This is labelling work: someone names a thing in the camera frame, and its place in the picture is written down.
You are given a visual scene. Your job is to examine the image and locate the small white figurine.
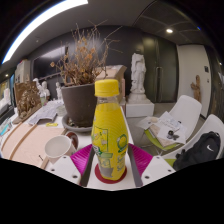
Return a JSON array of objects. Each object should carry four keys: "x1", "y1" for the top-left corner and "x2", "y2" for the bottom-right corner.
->
[
  {"x1": 41, "y1": 80, "x2": 51, "y2": 100},
  {"x1": 55, "y1": 82, "x2": 64, "y2": 101}
]

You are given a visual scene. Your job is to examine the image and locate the black backpack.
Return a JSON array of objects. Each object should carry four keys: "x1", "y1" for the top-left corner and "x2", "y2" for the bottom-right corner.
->
[{"x1": 172, "y1": 130, "x2": 222, "y2": 172}]

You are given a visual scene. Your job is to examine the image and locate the yellow drink bottle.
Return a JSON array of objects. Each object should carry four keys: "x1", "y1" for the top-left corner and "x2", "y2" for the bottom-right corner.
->
[{"x1": 91, "y1": 78, "x2": 130, "y2": 182}]

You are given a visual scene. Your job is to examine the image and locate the slim wooden figure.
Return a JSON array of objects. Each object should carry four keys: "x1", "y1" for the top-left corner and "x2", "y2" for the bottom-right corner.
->
[{"x1": 190, "y1": 74, "x2": 203, "y2": 103}]

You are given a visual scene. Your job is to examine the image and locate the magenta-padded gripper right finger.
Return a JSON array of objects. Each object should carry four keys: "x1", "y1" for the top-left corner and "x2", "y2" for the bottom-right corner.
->
[{"x1": 127, "y1": 143, "x2": 177, "y2": 188}]

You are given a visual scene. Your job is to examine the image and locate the printed paper sheets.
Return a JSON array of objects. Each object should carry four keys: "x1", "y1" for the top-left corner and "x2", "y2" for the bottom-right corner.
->
[{"x1": 28, "y1": 99, "x2": 66, "y2": 126}]

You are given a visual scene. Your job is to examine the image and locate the stack of papers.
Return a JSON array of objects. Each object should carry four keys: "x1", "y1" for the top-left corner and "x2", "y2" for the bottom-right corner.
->
[{"x1": 136, "y1": 110, "x2": 188, "y2": 148}]

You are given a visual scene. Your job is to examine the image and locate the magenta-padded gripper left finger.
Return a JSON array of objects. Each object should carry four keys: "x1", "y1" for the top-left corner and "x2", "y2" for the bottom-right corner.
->
[{"x1": 44, "y1": 143, "x2": 95, "y2": 188}]

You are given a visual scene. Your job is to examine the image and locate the round red coaster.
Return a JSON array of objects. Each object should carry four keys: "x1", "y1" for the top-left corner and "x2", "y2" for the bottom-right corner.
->
[{"x1": 94, "y1": 162, "x2": 128, "y2": 185}]

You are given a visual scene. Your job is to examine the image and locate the small white cup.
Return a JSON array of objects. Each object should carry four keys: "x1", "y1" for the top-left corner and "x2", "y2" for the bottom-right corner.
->
[{"x1": 56, "y1": 104, "x2": 67, "y2": 117}]

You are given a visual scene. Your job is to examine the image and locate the tall white statue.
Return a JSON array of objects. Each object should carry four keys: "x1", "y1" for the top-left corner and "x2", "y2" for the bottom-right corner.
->
[{"x1": 129, "y1": 52, "x2": 147, "y2": 95}]

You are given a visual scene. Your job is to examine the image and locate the brown wood carving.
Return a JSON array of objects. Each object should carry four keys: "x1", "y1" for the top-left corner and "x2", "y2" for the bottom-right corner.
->
[{"x1": 12, "y1": 80, "x2": 43, "y2": 125}]

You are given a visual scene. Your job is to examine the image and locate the dried plant in brown pot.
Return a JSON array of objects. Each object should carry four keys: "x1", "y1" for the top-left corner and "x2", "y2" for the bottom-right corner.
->
[{"x1": 49, "y1": 23, "x2": 122, "y2": 128}]

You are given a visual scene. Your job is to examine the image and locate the white dotted cup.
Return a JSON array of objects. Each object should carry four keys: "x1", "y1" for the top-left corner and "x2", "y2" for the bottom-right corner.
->
[{"x1": 44, "y1": 131, "x2": 79, "y2": 164}]

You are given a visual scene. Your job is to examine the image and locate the grey plant saucer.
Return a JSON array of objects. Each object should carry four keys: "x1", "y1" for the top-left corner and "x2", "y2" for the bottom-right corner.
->
[{"x1": 61, "y1": 114, "x2": 94, "y2": 134}]

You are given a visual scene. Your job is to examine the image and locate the black wall screen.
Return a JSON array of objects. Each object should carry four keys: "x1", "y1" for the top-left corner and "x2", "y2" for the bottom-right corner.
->
[{"x1": 32, "y1": 46, "x2": 68, "y2": 81}]

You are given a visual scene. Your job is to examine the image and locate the white statue pedestal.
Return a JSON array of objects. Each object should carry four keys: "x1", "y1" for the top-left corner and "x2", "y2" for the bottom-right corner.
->
[{"x1": 124, "y1": 93, "x2": 156, "y2": 119}]

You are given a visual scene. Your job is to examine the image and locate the teal plastic packet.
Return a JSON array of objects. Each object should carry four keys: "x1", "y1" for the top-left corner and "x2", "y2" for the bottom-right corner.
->
[{"x1": 0, "y1": 118, "x2": 13, "y2": 136}]

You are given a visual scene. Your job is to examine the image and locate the white chair with papers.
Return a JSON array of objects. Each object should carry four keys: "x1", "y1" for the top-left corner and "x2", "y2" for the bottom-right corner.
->
[{"x1": 143, "y1": 94, "x2": 203, "y2": 152}]

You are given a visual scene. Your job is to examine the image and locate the light wooden curved panel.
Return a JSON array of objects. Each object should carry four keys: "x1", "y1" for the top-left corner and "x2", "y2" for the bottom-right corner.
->
[{"x1": 0, "y1": 122, "x2": 68, "y2": 169}]

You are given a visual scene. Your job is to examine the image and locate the dark double door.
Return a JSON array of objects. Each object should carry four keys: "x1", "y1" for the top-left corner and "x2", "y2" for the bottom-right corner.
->
[{"x1": 141, "y1": 34, "x2": 180, "y2": 104}]

